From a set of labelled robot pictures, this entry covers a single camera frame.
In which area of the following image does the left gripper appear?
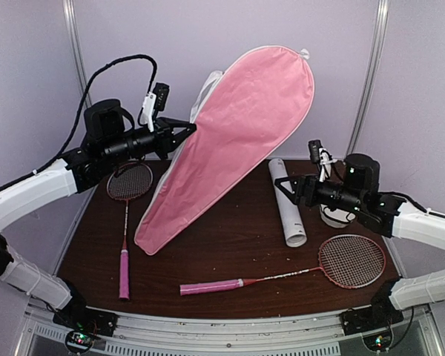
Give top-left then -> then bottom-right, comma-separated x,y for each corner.
102,116 -> 197,165

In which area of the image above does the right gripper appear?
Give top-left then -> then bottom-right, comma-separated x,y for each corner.
274,173 -> 365,216

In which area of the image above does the white shuttlecock tube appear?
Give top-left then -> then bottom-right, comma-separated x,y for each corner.
268,159 -> 307,248

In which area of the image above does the pink-handled badminton racket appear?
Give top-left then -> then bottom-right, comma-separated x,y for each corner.
179,234 -> 386,296
106,162 -> 153,301

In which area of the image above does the pink racket bag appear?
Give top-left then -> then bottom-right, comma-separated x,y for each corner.
133,45 -> 314,255

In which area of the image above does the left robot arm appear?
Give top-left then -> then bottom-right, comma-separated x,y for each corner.
0,99 -> 197,329

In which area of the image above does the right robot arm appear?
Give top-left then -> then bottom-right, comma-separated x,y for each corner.
274,154 -> 445,328

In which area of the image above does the white scalloped bowl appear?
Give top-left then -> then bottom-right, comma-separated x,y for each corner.
320,205 -> 351,228

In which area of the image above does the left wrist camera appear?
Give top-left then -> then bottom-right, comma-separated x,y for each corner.
137,82 -> 170,132

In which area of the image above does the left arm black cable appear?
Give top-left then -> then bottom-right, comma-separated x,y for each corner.
0,54 -> 159,197

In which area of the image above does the front aluminium rail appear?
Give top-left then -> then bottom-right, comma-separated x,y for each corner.
20,300 -> 441,356

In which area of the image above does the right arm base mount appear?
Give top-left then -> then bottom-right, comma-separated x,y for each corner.
340,278 -> 404,353

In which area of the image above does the left aluminium corner post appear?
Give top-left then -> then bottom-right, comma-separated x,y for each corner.
62,0 -> 87,93

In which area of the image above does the aluminium corner post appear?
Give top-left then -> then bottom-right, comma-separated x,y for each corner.
62,0 -> 87,93
346,0 -> 389,155

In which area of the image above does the right aluminium corner post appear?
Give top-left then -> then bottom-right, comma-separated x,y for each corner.
346,0 -> 389,155

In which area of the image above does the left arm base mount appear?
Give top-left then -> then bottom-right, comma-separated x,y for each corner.
52,285 -> 119,352

